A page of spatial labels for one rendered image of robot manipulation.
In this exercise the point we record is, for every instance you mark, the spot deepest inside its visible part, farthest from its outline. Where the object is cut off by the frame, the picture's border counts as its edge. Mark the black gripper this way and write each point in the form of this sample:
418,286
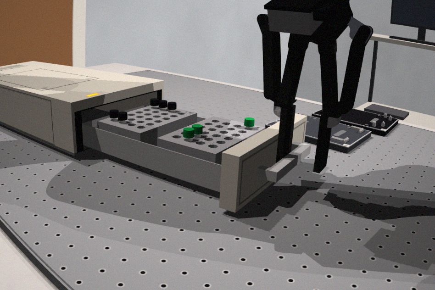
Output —
283,93

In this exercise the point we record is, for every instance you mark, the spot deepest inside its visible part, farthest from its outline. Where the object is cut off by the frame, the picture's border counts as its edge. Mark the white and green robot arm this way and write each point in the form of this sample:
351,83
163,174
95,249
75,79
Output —
298,16

